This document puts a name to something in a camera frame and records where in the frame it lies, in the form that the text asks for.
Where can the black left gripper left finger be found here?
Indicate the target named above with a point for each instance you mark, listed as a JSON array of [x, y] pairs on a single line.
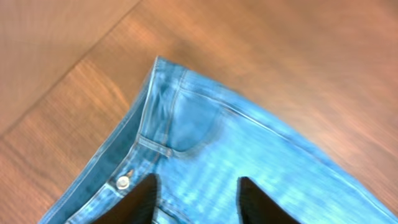
[[137, 207]]

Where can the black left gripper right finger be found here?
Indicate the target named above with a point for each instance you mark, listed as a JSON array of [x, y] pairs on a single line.
[[256, 207]]

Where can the light blue denim jeans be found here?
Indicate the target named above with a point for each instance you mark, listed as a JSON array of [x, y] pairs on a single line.
[[199, 137]]

